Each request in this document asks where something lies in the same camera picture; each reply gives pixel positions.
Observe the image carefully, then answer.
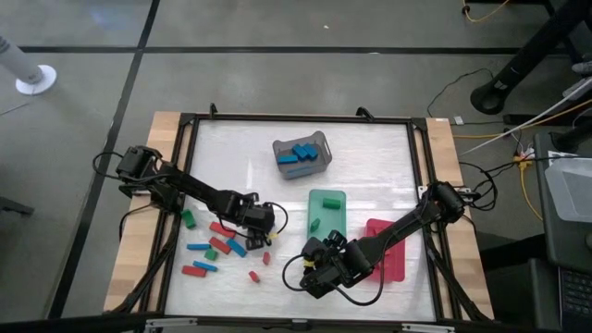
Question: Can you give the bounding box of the yellow floor cable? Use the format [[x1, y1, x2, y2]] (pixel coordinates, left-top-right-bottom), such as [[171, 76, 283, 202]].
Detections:
[[516, 159, 545, 222], [462, 0, 511, 24], [452, 99, 592, 140]]

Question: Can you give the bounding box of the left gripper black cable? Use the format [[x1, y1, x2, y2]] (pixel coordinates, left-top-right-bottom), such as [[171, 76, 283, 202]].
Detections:
[[262, 201, 290, 241]]

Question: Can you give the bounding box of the black keyboard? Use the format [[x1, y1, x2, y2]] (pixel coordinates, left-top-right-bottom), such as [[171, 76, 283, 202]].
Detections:
[[558, 266, 592, 321]]

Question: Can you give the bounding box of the orange power splitter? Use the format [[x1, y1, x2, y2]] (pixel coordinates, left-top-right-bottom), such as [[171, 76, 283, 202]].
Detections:
[[511, 146, 538, 171]]

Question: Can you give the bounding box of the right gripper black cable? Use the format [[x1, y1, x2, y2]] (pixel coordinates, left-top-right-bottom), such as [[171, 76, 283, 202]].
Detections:
[[282, 253, 386, 308]]

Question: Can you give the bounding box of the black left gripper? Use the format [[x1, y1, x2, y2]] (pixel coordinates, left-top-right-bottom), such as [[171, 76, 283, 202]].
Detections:
[[216, 190, 278, 252]]

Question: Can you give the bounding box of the black table frame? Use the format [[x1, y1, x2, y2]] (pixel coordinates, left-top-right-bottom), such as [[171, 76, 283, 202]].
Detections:
[[138, 102, 494, 325]]

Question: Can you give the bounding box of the green translucent bin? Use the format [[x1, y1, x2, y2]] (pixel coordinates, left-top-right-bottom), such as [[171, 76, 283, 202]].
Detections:
[[306, 188, 348, 242]]

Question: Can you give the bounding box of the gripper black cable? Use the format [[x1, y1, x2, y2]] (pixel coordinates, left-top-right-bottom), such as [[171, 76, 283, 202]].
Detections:
[[282, 253, 386, 308], [262, 201, 290, 241]]

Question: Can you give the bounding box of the red plastic bin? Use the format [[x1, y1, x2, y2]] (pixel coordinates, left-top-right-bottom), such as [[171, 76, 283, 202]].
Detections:
[[363, 217, 408, 284]]

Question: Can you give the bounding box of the black floor cable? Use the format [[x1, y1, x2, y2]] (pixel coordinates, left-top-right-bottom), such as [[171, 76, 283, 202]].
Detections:
[[425, 68, 495, 119]]

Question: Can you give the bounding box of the black floor object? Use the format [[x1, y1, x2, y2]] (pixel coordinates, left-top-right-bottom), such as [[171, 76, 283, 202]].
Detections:
[[0, 195, 36, 217]]

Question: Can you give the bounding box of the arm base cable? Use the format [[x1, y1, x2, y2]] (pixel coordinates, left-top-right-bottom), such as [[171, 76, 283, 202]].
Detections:
[[92, 151, 140, 182], [457, 160, 500, 213]]

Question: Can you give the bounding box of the white cable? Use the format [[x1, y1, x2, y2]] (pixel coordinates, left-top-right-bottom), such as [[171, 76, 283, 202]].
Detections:
[[460, 76, 592, 156]]

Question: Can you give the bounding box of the black desk leg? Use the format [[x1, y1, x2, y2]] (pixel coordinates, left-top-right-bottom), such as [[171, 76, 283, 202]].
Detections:
[[470, 0, 592, 117]]

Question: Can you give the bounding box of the grey plastic bin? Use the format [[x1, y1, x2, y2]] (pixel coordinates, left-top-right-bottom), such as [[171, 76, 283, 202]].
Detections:
[[271, 130, 334, 181]]

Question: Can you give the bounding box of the black front beam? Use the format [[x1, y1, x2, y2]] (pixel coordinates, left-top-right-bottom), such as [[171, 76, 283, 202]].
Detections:
[[0, 313, 592, 333]]

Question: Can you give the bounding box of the left arm base cable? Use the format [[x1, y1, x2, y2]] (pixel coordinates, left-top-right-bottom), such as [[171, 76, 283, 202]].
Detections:
[[92, 151, 140, 182]]

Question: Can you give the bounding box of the silver frame bracket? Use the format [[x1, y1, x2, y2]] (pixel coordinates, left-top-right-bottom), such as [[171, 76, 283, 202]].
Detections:
[[144, 317, 199, 332], [401, 323, 458, 333]]

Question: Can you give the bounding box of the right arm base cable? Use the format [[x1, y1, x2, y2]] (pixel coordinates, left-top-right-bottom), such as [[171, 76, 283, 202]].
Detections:
[[457, 160, 500, 213]]

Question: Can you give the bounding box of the grey plastic lid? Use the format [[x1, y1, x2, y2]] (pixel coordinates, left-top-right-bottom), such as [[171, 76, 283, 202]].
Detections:
[[544, 157, 592, 224]]

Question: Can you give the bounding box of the black desk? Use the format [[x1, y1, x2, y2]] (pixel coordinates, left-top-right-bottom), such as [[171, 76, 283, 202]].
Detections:
[[533, 131, 592, 333]]

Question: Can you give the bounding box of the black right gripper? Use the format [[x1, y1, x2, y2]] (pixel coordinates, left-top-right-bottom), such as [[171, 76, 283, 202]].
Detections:
[[299, 229, 371, 301]]

